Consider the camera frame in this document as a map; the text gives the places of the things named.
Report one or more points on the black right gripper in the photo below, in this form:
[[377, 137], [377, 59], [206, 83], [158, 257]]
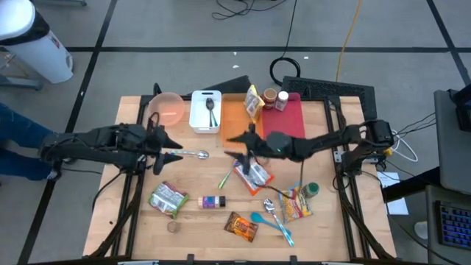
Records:
[[259, 145]]

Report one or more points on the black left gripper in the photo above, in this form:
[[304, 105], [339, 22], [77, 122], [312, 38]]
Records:
[[156, 147]]

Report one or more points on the plain silver spoon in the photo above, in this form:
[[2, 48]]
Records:
[[202, 154]]

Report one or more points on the yellow Maruchan ramen pack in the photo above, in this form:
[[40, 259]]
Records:
[[254, 105]]

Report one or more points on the green pink ramen pack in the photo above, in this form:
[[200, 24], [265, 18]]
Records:
[[167, 198]]

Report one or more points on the dark metal spoon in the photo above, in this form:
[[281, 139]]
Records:
[[209, 104]]

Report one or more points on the brown spice jar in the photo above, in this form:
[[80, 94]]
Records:
[[269, 96]]

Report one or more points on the small clear glass bottle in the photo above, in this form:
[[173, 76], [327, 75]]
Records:
[[282, 99]]

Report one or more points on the green lid glass jar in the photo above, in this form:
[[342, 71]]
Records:
[[312, 189]]

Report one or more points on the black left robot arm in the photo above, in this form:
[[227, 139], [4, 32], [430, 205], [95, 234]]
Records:
[[84, 147]]

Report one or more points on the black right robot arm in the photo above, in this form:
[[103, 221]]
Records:
[[331, 138]]

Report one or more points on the orange plastic bin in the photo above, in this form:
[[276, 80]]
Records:
[[233, 121]]

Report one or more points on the orange Maruchan ramen pack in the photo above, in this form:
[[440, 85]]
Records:
[[261, 173]]

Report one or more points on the pink translucent bowl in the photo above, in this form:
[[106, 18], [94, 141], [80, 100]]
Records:
[[166, 109]]

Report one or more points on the white plastic bin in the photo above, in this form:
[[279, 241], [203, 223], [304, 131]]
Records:
[[198, 114]]

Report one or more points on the pink plastic bin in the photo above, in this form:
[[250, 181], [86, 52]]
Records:
[[283, 123]]

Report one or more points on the purple label spice jar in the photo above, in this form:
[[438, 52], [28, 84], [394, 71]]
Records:
[[211, 202]]

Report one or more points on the teal plastic spoon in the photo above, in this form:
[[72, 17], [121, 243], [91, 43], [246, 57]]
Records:
[[257, 218]]

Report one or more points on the yellow red snack packet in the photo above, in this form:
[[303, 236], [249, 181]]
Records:
[[294, 206]]

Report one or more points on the brown orange snack bag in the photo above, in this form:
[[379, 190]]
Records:
[[241, 226]]

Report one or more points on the black perforated panel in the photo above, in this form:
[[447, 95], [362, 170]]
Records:
[[331, 90]]

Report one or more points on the black table edge clamp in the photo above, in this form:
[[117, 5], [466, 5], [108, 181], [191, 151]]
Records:
[[190, 259], [293, 260]]

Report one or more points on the yellow plug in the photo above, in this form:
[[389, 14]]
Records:
[[385, 151]]

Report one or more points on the person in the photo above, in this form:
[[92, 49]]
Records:
[[18, 125]]

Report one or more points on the white trash bin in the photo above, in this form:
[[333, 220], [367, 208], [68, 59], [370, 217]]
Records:
[[37, 55]]

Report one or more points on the white paper sheet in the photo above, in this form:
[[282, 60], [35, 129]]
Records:
[[399, 208]]

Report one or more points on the black desk leg bar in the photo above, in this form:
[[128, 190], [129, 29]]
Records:
[[408, 186]]

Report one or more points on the dark grey desk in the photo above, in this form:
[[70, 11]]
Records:
[[432, 228]]

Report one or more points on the black desk device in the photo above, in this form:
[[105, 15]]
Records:
[[464, 114]]

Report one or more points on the backlit keyboard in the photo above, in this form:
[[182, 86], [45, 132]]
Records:
[[456, 224]]

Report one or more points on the black aluminium table frame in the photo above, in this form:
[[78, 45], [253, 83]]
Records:
[[134, 221]]

